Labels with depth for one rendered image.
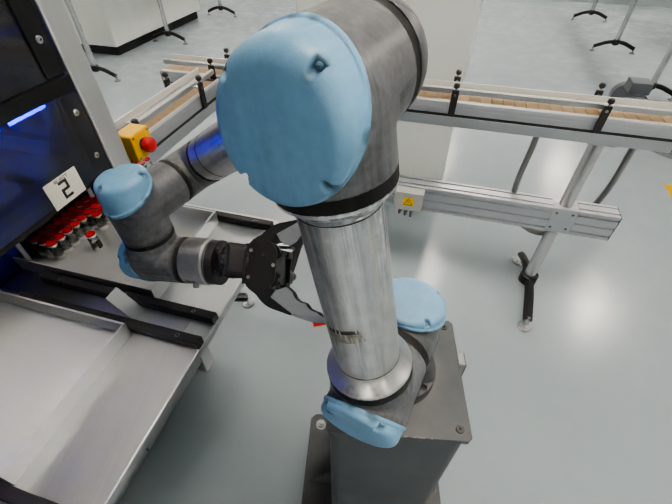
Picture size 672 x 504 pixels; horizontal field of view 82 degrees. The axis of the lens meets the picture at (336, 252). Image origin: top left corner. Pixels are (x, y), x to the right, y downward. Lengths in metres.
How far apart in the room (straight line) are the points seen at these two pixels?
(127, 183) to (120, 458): 0.40
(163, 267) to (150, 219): 0.08
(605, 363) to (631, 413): 0.22
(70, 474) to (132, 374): 0.16
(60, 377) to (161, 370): 0.17
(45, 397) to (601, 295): 2.22
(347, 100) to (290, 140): 0.05
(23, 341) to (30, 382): 0.10
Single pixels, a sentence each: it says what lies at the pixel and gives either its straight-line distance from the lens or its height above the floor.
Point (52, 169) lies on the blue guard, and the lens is 0.99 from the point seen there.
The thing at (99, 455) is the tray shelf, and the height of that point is 0.88.
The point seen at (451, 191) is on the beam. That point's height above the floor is 0.55.
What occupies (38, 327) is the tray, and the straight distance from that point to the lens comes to 0.93.
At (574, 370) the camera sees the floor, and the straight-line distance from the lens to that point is 1.98.
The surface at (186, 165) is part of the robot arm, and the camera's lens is 0.65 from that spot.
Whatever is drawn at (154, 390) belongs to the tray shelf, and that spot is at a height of 0.88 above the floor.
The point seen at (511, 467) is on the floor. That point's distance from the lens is 1.68.
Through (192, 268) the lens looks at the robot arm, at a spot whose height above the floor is 1.07.
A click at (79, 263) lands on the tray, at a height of 0.88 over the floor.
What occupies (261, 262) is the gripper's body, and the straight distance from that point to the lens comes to 0.57.
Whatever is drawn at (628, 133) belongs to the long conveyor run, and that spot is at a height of 0.89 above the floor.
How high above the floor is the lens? 1.49
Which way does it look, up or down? 44 degrees down
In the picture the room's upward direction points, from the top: straight up
